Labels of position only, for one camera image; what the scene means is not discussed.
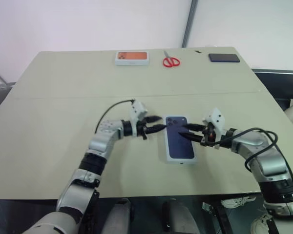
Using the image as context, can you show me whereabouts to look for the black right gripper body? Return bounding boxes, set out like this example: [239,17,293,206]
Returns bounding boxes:
[202,123,216,147]

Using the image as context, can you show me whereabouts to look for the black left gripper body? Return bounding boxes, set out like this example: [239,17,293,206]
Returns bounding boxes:
[136,117,149,141]

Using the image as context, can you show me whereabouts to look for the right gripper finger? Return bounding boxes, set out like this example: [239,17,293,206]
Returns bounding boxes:
[177,132,203,143]
[182,123,205,131]

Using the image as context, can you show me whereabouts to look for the white box with orange phone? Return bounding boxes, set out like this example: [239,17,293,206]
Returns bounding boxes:
[115,50,150,66]

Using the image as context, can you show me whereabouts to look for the dark blue flat phone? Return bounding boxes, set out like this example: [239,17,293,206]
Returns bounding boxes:
[208,53,241,63]

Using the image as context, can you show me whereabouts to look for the white sneaker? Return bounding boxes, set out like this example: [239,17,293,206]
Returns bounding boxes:
[250,213,272,234]
[221,195,257,208]

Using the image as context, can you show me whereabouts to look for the grey rounded robot leg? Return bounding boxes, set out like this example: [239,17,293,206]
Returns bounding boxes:
[104,198,134,234]
[162,198,193,234]

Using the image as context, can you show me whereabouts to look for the dark side table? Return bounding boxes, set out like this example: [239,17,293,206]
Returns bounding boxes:
[251,69,293,113]

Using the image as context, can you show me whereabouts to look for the grey metal pole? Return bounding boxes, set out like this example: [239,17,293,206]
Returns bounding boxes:
[181,0,198,48]

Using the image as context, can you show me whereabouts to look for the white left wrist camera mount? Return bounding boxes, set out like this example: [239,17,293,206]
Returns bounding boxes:
[129,98,148,137]

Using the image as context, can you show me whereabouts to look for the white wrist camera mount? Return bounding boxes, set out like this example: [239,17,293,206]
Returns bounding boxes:
[202,107,227,149]
[129,98,148,137]

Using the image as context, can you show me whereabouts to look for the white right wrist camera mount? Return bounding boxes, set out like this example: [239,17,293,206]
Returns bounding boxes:
[202,107,227,149]

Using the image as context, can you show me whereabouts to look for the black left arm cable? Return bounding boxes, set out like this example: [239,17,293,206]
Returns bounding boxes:
[94,99,135,134]

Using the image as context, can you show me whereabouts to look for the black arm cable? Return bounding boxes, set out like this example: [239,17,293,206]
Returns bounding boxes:
[218,127,293,195]
[94,99,135,134]

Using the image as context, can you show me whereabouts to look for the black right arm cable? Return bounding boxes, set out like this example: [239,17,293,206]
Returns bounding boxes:
[218,127,293,195]

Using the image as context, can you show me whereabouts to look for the red handled scissors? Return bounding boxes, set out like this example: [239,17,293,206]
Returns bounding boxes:
[163,50,181,68]

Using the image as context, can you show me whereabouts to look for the grey metal frame stand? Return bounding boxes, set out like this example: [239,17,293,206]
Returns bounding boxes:
[0,64,15,90]

